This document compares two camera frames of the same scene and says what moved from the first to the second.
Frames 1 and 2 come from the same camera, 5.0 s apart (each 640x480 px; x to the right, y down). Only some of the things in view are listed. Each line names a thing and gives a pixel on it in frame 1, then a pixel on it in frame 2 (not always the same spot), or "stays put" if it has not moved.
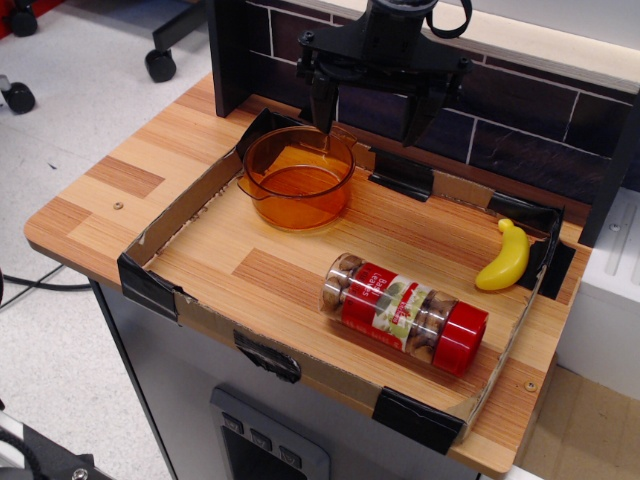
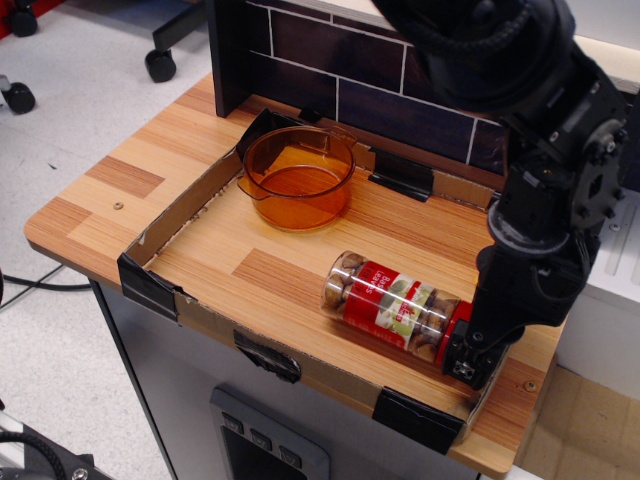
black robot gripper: x=391 y=41 → x=532 y=275
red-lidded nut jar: x=427 y=325 stays put
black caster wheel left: x=19 y=98 stays put
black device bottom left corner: x=47 y=460 stays put
